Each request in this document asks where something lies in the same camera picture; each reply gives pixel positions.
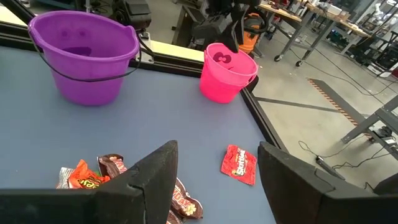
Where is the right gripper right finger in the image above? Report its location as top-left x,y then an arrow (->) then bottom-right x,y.
257,141 -> 398,224

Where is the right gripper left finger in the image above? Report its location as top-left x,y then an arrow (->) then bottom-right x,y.
0,140 -> 179,224

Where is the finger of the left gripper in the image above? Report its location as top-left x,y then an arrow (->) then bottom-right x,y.
233,4 -> 249,52
219,27 -> 239,53

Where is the orange Reese's candy pack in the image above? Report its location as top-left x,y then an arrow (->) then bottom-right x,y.
68,159 -> 111,190

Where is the red Skittles candy pack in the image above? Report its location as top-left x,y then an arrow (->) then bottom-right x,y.
220,144 -> 258,187

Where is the orange shop vacuum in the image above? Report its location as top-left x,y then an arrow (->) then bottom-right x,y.
239,12 -> 270,55

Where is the black power strip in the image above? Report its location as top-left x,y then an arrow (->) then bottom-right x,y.
315,155 -> 346,181

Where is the pink plastic bucket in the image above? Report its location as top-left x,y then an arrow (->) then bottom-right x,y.
198,42 -> 259,105

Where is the wooden table side board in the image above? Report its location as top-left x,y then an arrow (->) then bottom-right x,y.
0,6 -> 205,63

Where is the wooden top workbench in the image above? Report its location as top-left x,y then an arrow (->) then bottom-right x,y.
257,0 -> 371,68

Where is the orange silver-striped Reese's pack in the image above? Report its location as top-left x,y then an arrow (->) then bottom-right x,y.
55,167 -> 75,190

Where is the hazard striped floor strip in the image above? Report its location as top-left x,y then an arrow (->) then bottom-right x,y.
307,77 -> 371,131

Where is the purple plastic bucket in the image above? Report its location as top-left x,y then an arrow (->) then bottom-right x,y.
27,10 -> 142,107

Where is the grey metal frame leg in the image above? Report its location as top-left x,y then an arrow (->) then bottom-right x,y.
340,95 -> 398,159

